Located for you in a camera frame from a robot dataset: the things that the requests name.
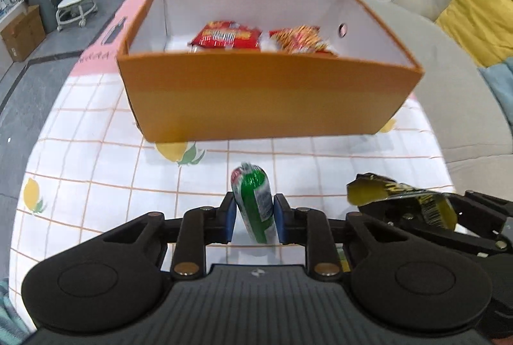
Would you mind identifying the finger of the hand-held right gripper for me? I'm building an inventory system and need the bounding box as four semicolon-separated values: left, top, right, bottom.
358;201;506;255
457;190;513;227

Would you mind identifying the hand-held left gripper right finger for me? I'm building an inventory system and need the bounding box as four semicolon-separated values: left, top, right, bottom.
273;193;405;282

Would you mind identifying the white round stool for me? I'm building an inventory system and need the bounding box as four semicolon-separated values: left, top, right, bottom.
55;0;97;32

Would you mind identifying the green sausage stick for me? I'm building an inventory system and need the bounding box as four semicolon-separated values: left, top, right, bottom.
230;162;278;245

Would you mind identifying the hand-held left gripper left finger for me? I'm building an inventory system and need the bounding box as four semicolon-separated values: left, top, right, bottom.
102;190;237;282

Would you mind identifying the light blue cushion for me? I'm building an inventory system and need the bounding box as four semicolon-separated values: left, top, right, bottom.
480;58;513;129

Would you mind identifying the beige sofa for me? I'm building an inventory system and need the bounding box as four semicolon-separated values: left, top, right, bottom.
322;0;513;205

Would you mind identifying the brown cardboard carton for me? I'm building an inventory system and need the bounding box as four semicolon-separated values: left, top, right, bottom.
0;4;47;63

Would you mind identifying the teal striped blanket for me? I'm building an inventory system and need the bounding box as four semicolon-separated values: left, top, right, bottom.
0;277;33;345

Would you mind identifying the black yellow snack packet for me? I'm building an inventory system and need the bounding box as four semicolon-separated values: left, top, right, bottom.
347;173;458;230

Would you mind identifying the yellow cushion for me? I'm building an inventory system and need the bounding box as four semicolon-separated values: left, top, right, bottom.
435;0;513;68

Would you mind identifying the orange stick snack bag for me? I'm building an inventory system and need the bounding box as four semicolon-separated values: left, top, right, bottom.
268;25;337;56

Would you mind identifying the large red snack bag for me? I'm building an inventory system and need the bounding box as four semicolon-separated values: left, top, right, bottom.
188;20;263;51

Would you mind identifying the orange cardboard box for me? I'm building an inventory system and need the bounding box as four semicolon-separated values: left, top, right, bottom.
116;0;425;143

